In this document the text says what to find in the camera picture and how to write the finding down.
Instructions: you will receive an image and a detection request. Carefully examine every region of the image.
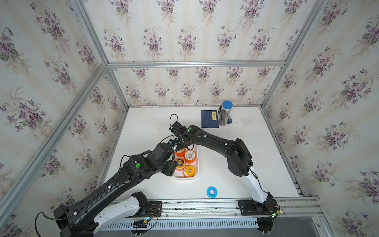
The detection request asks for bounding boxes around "orange sealing tape roll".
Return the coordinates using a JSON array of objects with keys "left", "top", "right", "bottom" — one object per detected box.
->
[
  {"left": 184, "top": 150, "right": 196, "bottom": 164},
  {"left": 174, "top": 149, "right": 186, "bottom": 158}
]

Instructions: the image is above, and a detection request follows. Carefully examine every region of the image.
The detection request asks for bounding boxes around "yellow sealing tape roll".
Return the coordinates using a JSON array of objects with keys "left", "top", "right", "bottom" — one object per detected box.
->
[
  {"left": 175, "top": 158, "right": 186, "bottom": 170},
  {"left": 183, "top": 166, "right": 196, "bottom": 178}
]

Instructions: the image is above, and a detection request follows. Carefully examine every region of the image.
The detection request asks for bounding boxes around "blue sealing tape roll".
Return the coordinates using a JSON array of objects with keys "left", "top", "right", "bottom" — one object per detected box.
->
[{"left": 207, "top": 187, "right": 218, "bottom": 198}]

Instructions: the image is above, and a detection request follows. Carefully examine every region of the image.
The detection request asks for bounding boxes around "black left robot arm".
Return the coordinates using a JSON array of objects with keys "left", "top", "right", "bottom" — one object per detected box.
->
[{"left": 54, "top": 143, "right": 177, "bottom": 237}]

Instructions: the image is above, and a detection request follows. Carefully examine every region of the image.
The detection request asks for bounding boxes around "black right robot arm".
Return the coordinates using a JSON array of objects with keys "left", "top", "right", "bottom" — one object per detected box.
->
[{"left": 169, "top": 121, "right": 281, "bottom": 219}]

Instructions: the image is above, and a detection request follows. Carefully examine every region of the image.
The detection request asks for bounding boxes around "white plastic storage box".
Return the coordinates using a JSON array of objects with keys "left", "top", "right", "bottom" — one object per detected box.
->
[{"left": 173, "top": 145, "right": 199, "bottom": 180}]

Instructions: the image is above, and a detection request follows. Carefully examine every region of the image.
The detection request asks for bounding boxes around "dark blue booklet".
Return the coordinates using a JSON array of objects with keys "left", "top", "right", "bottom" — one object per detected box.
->
[{"left": 201, "top": 110, "right": 219, "bottom": 128}]

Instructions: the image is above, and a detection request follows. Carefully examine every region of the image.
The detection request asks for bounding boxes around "silver cylinder blue lid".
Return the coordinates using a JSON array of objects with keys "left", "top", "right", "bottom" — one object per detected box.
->
[{"left": 218, "top": 101, "right": 233, "bottom": 126}]

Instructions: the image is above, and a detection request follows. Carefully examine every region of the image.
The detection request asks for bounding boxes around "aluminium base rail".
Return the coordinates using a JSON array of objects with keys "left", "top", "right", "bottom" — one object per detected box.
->
[{"left": 99, "top": 197, "right": 334, "bottom": 237}]

